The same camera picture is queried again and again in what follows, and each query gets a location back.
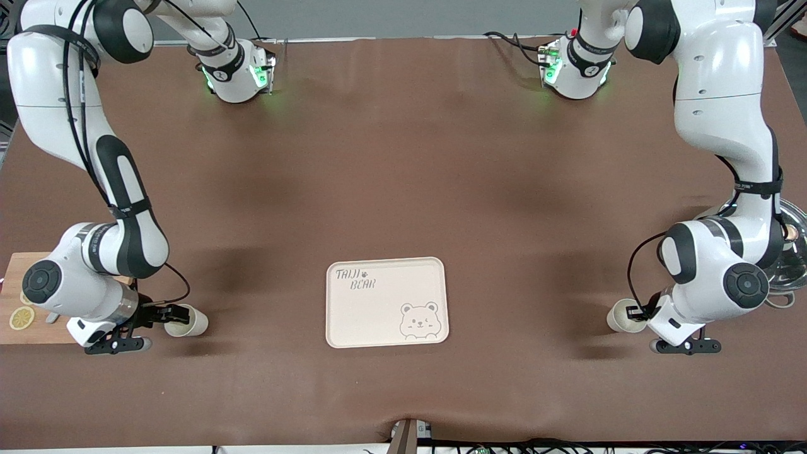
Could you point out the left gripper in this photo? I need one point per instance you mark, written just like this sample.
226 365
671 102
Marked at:
642 311

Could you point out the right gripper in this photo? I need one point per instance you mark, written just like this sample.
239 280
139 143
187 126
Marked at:
150 314

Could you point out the white IKEA cup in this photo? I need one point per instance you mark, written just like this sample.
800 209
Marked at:
616 320
197 325

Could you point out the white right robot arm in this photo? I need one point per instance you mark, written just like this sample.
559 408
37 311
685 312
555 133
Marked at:
57 75

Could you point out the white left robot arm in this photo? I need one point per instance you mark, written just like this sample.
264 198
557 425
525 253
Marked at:
712 94

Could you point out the beige bear print tray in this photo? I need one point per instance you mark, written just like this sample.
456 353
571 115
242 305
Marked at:
378 315

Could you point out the grey-green electric cooking pot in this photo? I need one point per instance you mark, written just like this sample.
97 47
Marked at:
792 298

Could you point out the glass pot lid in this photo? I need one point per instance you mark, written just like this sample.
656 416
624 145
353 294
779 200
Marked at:
795 265

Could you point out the wooden cutting board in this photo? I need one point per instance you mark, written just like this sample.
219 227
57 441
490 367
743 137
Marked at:
9 277

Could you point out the brown table cover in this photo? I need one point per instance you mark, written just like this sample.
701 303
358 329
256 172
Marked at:
403 157

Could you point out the metal table edge bracket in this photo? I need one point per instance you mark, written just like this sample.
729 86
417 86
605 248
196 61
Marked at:
405 436

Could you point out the aluminium frame profile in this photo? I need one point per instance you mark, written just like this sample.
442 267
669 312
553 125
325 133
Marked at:
770 36

